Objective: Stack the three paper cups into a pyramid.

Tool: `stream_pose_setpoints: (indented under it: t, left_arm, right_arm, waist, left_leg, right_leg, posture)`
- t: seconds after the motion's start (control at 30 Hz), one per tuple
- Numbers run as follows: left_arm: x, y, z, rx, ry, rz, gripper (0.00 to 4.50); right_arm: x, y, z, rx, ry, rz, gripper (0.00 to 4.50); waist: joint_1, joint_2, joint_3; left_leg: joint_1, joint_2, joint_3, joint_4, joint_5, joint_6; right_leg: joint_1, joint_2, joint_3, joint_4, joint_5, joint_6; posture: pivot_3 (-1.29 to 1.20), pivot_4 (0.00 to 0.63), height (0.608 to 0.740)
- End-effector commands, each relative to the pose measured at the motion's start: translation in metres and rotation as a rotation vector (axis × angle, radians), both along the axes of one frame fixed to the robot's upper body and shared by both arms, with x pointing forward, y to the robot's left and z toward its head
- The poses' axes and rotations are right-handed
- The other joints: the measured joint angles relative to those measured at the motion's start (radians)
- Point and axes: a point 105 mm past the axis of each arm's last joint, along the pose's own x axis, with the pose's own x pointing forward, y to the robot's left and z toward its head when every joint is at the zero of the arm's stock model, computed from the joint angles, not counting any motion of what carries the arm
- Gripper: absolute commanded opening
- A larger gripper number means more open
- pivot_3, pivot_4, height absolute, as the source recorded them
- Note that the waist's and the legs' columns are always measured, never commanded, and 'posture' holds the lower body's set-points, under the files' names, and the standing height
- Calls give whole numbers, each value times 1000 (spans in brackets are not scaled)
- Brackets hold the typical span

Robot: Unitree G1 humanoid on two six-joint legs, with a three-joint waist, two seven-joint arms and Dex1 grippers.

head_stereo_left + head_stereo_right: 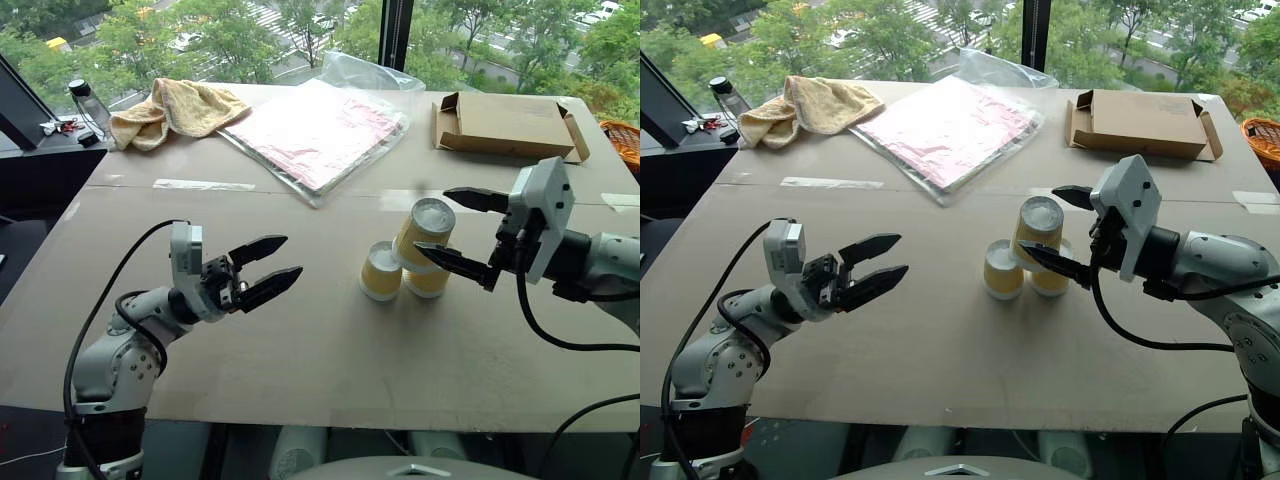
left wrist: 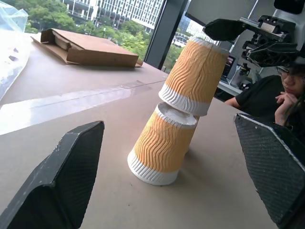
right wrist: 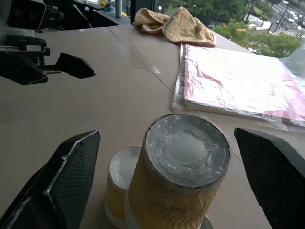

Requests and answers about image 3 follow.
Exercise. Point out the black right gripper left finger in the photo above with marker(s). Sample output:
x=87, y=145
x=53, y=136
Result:
x=64, y=181

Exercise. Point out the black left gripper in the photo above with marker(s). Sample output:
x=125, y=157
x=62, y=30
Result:
x=21, y=45

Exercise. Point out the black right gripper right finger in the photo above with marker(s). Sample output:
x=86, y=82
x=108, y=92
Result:
x=276, y=181

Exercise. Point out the yellow ribbed paper cup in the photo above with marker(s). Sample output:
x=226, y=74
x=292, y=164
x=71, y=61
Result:
x=181, y=162
x=119, y=181

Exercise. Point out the colourful toy figure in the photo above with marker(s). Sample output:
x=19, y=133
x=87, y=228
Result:
x=107, y=5

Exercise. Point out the white pole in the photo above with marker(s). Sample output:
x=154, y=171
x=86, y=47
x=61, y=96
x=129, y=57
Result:
x=118, y=8

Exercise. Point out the coloured paper pack in plastic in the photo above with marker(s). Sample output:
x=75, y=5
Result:
x=238, y=86

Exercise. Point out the yellow crumpled towel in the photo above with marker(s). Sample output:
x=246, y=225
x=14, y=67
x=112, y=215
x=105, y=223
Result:
x=183, y=26

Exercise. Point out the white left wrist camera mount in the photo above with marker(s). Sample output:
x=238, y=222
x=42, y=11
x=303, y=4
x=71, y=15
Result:
x=3, y=14

